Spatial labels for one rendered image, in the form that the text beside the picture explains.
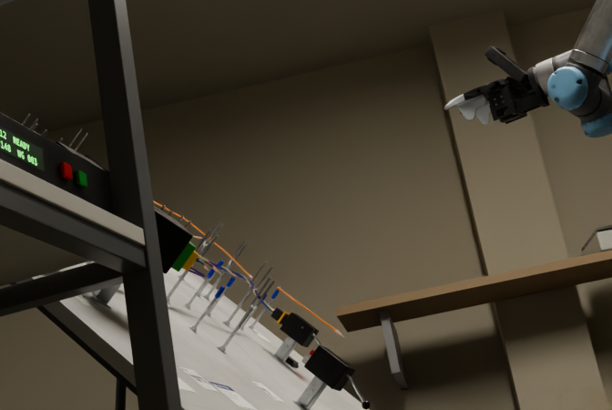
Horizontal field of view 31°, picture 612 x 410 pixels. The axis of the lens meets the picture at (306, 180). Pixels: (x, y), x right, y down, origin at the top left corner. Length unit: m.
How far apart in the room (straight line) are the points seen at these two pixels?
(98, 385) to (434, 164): 1.60
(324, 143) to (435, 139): 0.45
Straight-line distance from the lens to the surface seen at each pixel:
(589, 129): 2.30
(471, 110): 2.41
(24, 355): 4.65
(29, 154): 1.10
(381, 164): 4.48
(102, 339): 1.32
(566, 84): 2.18
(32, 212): 1.03
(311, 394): 1.82
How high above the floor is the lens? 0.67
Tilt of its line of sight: 19 degrees up
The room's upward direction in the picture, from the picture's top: 11 degrees counter-clockwise
